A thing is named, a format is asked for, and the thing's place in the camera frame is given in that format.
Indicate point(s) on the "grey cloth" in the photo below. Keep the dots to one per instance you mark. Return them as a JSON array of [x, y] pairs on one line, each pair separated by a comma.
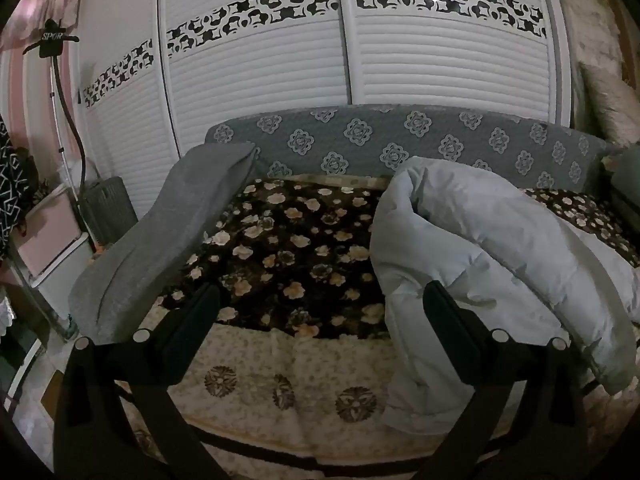
[[160, 240]]

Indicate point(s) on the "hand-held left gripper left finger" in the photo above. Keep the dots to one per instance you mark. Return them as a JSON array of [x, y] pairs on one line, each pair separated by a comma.
[[192, 320]]

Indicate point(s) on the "fluffy beige pillow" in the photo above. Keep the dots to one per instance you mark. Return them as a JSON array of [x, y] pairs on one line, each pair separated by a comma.
[[612, 100]]

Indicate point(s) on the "dark floral blanket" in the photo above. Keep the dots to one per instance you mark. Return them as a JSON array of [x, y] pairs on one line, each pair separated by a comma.
[[300, 260]]

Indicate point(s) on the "fluffy beige throw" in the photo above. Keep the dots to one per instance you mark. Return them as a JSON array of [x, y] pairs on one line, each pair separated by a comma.
[[590, 25]]

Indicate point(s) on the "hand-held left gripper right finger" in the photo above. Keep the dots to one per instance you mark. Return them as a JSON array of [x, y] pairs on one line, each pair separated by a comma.
[[446, 321]]

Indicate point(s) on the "black white patterned cloth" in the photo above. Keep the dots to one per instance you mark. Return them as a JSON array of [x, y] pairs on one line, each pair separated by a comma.
[[12, 185]]

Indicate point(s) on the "large white padded garment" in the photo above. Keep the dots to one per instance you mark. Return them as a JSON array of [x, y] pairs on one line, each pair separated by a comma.
[[500, 260]]

